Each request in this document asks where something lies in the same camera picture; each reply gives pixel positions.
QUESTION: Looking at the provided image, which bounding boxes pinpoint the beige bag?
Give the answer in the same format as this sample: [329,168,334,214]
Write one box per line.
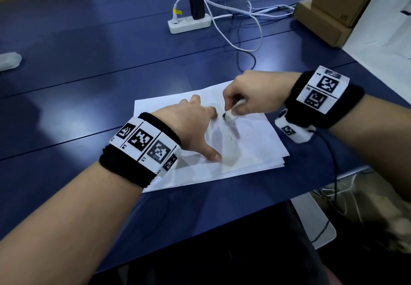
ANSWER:
[316,169,411,254]

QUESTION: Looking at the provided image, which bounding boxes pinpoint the person's left forearm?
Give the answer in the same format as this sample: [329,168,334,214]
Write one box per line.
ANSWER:
[0,161,146,285]

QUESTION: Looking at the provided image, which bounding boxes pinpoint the person's black trousers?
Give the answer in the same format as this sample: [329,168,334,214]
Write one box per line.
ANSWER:
[89,200,343,285]

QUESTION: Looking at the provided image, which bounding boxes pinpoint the black charger adapter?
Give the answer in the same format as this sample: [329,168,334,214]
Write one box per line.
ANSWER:
[188,0,205,20]

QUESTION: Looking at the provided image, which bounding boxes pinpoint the white eraser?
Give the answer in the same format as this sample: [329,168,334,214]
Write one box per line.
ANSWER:
[223,99,246,122]

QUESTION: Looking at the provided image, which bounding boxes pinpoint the black marker-tag wristband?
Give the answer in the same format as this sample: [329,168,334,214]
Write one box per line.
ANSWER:
[99,112,182,188]
[274,66,365,144]

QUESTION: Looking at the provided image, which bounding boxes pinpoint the white charging cable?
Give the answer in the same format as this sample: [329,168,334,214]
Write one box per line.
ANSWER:
[173,0,295,53]

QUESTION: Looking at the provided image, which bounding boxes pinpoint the flat cardboard box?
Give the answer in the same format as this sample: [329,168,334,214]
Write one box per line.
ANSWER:
[292,0,354,49]

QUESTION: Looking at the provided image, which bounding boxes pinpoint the white table leg panel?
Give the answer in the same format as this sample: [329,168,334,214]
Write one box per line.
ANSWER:
[290,192,337,250]

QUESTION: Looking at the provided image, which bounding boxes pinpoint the large white board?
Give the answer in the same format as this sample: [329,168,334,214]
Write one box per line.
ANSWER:
[342,0,411,105]

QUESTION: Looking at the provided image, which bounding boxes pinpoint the white paper sheets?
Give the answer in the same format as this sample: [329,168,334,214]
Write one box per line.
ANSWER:
[133,80,290,194]

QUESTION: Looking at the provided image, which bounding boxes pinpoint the person's left hand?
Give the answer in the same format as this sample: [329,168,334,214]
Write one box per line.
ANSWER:
[151,94,222,163]

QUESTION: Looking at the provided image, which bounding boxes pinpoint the clear plastic wrapper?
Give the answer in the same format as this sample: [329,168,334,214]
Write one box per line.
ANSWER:
[0,52,22,72]

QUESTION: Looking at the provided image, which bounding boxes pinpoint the white power strip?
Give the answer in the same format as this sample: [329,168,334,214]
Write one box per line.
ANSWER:
[167,13,213,35]

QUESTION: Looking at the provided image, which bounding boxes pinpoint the person's right hand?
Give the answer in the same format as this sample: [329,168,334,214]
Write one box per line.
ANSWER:
[222,70,302,117]

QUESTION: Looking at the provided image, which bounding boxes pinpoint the person's right forearm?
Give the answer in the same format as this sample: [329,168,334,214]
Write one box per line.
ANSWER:
[330,95,411,200]

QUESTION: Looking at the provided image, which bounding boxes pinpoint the black marker-tag left wristband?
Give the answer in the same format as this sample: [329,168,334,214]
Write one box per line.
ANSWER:
[99,112,182,188]

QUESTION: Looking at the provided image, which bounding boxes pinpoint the black marker-tag right wristband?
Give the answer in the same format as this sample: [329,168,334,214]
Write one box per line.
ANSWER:
[274,66,365,144]

